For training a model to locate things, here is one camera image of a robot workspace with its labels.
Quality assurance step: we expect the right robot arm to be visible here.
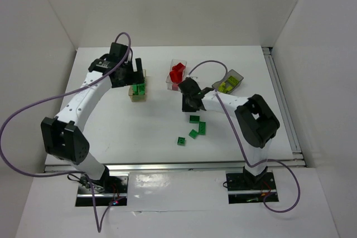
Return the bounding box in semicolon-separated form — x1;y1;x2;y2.
178;77;280;179

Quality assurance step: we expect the green lego with holes bottom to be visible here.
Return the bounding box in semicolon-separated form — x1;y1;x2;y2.
177;137;186;146

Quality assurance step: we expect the yellow-green long lego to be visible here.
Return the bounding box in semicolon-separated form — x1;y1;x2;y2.
227;76;239;87

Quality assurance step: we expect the aluminium right rail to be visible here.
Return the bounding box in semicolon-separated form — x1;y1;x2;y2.
262;47;306;167

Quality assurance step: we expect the aluminium front rail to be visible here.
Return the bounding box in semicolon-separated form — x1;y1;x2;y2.
44;161;248;173

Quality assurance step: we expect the green small lego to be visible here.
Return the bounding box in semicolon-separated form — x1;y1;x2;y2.
139;84;146;95
189;129;199;139

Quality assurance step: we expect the green lego with holes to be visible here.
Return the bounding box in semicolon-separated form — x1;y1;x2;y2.
177;137;186;146
189;115;200;124

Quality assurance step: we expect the dark smoked plastic container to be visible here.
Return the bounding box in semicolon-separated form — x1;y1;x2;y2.
212;69;244;94

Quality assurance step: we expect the red small lego brick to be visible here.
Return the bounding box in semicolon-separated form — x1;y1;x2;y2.
172;84;180;91

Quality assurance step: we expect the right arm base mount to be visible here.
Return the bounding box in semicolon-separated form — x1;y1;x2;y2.
222;171;279;204

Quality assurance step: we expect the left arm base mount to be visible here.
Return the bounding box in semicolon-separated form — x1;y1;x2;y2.
67;174;129;207

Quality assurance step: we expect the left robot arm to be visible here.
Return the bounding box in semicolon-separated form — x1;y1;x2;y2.
41;42;145;188

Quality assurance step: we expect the green long lego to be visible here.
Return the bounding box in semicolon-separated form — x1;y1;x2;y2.
198;122;206;135
132;85;139;95

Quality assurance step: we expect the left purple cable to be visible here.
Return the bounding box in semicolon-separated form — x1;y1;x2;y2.
0;32;132;233

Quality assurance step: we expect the wooden box container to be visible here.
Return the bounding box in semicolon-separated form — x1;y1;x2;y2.
128;69;147;102

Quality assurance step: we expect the clear plastic container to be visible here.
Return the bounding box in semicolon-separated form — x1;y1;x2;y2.
166;59;187;91

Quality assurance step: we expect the aluminium rail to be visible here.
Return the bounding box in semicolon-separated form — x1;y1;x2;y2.
44;161;248;173
262;47;306;167

